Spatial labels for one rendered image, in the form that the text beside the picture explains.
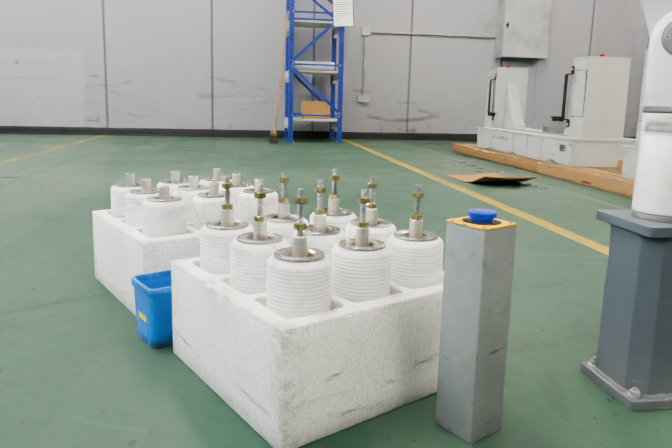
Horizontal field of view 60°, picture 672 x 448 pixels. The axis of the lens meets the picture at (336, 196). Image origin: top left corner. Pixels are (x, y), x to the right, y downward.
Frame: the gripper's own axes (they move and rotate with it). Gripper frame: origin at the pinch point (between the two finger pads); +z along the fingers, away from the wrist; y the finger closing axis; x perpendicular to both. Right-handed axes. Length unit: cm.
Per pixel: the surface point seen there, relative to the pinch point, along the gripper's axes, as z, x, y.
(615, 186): 204, -98, 59
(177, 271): -1, 67, -58
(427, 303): 2, 26, -76
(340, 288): -5, 39, -73
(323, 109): 370, 61, 375
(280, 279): -15, 45, -74
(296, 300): -13, 44, -77
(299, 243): -15, 41, -70
